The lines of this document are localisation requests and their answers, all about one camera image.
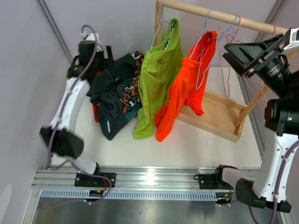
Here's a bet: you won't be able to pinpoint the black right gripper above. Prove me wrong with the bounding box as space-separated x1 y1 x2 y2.
223 32 292 97

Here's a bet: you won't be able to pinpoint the pink hanger of camouflage shorts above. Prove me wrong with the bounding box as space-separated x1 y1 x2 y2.
217 15 242 101

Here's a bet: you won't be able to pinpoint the black shorts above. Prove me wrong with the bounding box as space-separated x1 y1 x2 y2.
86 53 136 140

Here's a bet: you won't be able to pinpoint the blue hanger of black shorts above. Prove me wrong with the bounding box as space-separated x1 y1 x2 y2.
196 15 240 90

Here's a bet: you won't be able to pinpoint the orange grey camouflage shorts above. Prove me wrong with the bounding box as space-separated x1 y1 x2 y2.
123 50 144 113

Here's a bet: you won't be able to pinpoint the pink hanger of teal shorts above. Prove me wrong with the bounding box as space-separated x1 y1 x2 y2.
242 23 277 108

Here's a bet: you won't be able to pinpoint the lime green shorts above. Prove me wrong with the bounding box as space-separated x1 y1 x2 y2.
134 18 184 139

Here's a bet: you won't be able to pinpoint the blue hanger of orange shorts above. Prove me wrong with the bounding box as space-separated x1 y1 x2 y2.
188 8 219 70

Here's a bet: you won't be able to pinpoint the blue hanger of green shorts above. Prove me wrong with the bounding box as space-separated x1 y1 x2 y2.
149 0 176 53

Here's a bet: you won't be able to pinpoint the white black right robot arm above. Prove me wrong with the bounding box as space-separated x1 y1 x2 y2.
213 28 299 212

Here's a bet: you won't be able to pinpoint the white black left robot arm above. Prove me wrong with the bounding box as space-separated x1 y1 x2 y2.
40 40 115 187

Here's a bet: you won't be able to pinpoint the red plastic bin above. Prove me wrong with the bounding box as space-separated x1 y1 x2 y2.
93 104 99 123

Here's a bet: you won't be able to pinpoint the wooden clothes rack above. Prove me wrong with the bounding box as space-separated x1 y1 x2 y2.
155 0 288 142

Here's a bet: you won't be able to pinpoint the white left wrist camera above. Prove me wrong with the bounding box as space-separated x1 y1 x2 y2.
80 31 103 52

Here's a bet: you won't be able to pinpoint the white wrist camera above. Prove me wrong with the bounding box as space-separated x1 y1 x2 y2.
283 28 299 52
80 31 103 52

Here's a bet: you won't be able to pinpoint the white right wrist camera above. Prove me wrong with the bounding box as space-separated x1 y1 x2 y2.
283 28 299 52

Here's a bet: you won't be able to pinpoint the aluminium mounting rail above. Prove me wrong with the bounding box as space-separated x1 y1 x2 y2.
31 166 215 191

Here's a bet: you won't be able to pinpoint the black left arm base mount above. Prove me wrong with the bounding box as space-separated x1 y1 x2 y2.
74 173 116 188

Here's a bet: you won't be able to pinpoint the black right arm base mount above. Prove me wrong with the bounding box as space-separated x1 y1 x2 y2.
193 174 228 189

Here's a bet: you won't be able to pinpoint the slotted grey cable duct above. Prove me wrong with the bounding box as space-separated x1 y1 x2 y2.
41 189 227 202

